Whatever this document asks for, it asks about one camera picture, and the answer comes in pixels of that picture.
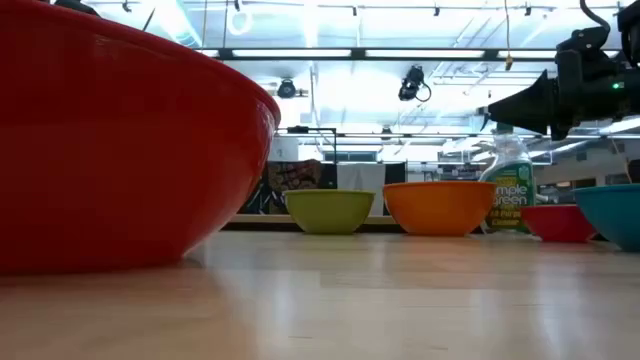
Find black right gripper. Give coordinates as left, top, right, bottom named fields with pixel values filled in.
left=480, top=25, right=640, bottom=142

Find nested rainbow bowls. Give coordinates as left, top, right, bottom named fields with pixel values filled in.
left=0, top=0, right=282, bottom=276

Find round black ceiling fixture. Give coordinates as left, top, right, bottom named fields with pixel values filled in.
left=276, top=77, right=298, bottom=100

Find black aluminium rig frame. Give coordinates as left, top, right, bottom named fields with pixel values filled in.
left=197, top=46, right=621, bottom=62

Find black hanging camera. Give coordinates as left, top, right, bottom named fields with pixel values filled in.
left=397, top=64, right=433, bottom=104

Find teal bowl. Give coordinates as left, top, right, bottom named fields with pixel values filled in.
left=572, top=183, right=640, bottom=253

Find small red bowl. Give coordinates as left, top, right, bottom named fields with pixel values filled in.
left=519, top=203, right=599, bottom=244

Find lime green bowl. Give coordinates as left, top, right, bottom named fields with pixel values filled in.
left=283, top=188, right=376, bottom=236

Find dark patterned furniture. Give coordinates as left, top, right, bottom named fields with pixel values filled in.
left=238, top=158, right=337, bottom=216

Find orange bowl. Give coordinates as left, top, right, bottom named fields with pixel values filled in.
left=382, top=180, right=498, bottom=237

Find green cleaner spray bottle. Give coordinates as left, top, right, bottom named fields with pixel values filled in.
left=477, top=122, right=539, bottom=234

